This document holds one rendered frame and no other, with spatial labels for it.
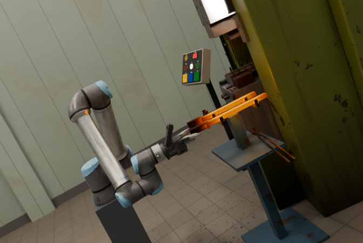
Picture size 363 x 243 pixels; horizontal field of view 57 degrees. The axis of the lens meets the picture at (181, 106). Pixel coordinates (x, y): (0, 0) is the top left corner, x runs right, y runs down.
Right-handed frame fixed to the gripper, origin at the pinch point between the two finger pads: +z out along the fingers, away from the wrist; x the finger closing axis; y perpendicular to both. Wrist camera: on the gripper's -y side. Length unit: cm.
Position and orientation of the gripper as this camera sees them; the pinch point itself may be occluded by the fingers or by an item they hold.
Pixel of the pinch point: (195, 129)
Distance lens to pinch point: 173.0
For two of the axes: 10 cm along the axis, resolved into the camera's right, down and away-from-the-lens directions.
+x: 2.3, 1.2, -9.6
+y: 4.0, 8.9, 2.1
